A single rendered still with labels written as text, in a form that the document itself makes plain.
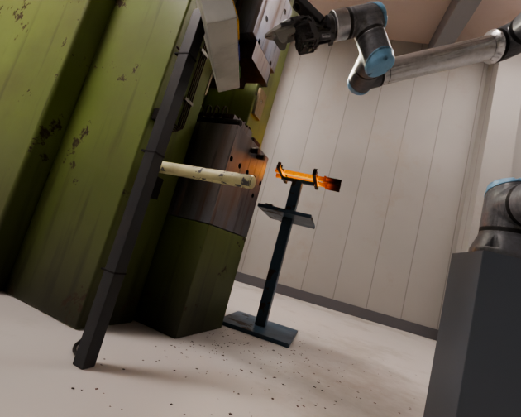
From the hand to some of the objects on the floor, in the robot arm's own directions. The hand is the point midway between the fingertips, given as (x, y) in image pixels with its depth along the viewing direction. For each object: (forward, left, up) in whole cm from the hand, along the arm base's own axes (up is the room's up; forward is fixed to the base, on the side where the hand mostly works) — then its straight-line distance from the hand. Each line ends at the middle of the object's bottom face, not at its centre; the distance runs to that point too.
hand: (268, 33), depth 96 cm
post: (+22, +4, -107) cm, 109 cm away
